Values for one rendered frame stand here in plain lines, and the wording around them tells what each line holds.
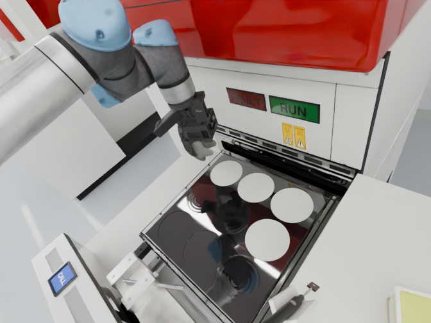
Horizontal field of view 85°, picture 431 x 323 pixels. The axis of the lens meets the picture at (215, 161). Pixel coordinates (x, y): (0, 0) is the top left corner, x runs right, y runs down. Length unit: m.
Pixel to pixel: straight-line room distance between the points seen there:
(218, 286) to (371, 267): 0.29
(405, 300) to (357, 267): 0.10
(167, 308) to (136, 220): 0.34
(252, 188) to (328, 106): 0.29
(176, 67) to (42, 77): 0.24
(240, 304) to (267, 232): 0.16
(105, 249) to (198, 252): 0.36
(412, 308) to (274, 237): 0.27
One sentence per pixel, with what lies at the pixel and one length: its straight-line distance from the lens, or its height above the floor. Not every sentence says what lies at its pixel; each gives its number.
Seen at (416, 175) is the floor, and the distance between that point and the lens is 1.95.
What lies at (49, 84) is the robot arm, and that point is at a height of 1.35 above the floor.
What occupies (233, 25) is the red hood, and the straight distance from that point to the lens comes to 0.47.
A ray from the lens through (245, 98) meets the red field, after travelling 0.61.
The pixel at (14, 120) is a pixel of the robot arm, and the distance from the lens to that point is 0.36.
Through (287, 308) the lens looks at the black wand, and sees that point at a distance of 0.34.
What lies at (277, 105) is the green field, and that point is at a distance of 0.57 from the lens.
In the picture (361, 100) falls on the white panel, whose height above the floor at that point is 1.15.
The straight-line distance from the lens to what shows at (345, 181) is 0.62.
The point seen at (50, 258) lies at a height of 0.96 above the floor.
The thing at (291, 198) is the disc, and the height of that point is 0.90.
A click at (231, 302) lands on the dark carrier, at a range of 0.55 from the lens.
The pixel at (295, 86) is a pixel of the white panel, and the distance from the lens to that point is 0.52.
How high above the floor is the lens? 1.42
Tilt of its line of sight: 43 degrees down
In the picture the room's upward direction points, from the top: 22 degrees counter-clockwise
